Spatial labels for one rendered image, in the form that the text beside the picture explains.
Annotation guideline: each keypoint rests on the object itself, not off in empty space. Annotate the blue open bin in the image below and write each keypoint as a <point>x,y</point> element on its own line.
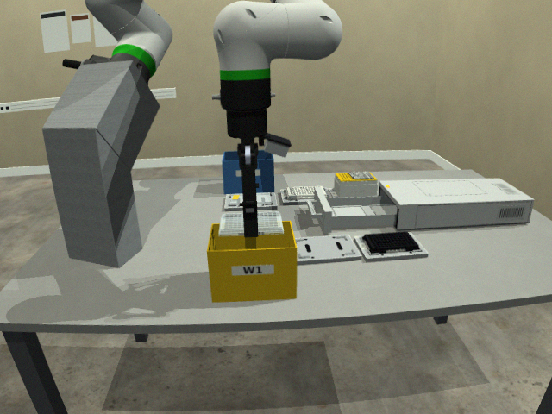
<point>232,174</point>

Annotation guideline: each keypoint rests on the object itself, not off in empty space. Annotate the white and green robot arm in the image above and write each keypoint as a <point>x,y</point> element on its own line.
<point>248,36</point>

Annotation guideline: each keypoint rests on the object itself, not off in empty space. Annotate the yellow waste bin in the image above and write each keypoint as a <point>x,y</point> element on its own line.
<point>252,268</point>

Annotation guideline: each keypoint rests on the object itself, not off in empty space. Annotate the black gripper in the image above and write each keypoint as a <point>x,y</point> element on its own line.
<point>247,125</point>

